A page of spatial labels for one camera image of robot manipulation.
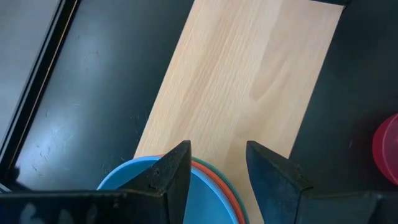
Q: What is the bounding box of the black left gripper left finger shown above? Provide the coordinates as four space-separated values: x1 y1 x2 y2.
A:
118 139 192 224

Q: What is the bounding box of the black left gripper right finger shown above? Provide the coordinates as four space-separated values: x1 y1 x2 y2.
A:
245 140 313 224

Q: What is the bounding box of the teal plate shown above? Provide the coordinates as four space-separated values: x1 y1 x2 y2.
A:
191 157 251 224

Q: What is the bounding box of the red plastic bowl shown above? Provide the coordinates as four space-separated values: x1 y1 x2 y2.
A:
157 154 247 224

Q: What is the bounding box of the blue plastic bowl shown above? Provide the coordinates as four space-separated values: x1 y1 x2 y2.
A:
96 155 240 224

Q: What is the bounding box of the wooden cutting board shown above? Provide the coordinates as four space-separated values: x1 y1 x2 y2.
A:
133 0 345 224

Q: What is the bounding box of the pink translucent plastic bowl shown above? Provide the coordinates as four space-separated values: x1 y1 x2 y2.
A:
372 113 398 186

